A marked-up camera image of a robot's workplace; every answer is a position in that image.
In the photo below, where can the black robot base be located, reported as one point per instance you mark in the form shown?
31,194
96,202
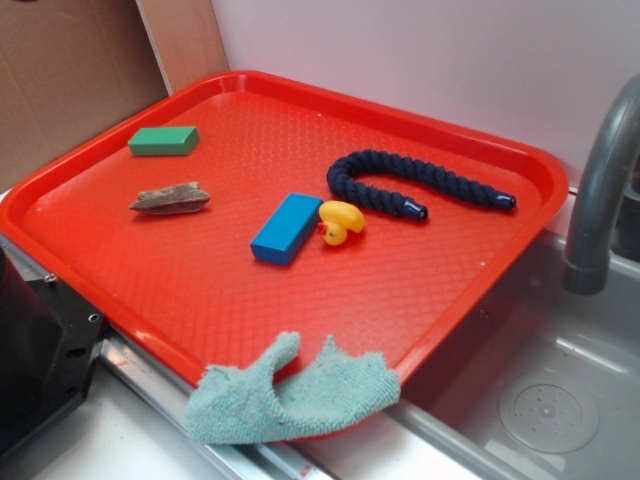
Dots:
50,339

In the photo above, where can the blue rectangular block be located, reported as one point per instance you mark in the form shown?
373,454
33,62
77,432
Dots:
283,235

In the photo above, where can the green rectangular block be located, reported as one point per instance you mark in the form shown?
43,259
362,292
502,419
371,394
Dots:
164,141

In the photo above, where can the yellow rubber duck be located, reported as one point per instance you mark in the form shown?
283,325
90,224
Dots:
337,220

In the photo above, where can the red plastic tray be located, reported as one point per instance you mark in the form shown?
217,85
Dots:
187,288

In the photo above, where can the brown wood piece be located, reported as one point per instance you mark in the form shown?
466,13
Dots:
172,200

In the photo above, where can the teal microfiber cloth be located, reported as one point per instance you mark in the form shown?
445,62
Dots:
233,406

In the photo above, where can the grey toy sink basin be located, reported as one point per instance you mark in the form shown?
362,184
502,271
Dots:
535,383

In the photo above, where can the grey faucet spout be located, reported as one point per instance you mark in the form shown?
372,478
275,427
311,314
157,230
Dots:
605,217

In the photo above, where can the brown cardboard panel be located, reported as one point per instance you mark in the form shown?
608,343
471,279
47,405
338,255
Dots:
71,70

